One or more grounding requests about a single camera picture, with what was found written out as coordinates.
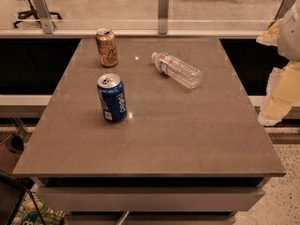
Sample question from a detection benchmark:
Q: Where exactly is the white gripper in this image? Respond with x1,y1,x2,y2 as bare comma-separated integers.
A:
256,0,300,127

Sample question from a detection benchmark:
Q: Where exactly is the grey table drawer base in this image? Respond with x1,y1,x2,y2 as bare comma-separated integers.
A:
37,187,264,225

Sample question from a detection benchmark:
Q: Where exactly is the blue Pepsi can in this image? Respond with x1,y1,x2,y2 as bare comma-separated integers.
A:
97,73,127,122

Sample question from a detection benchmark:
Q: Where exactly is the black cable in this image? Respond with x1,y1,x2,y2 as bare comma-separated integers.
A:
0,171,48,225

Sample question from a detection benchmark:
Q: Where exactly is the right metal glass bracket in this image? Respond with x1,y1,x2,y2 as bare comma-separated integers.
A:
269,0,296,26

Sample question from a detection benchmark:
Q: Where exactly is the left metal glass bracket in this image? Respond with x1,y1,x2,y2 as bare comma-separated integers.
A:
33,0,55,35

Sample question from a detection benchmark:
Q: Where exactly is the middle metal glass bracket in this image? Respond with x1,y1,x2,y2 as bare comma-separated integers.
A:
157,0,169,35

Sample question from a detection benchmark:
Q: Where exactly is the metal glass bracket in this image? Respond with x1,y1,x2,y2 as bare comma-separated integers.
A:
157,0,169,35
269,0,296,26
33,0,55,35

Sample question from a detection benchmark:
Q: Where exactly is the clear plastic water bottle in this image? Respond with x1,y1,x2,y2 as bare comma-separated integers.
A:
151,52,203,89

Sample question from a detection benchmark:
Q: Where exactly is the green snack bag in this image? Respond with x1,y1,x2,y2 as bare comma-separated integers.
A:
21,200,65,225

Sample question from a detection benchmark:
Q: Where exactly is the gold soda can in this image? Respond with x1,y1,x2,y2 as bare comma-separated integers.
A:
96,28,118,68

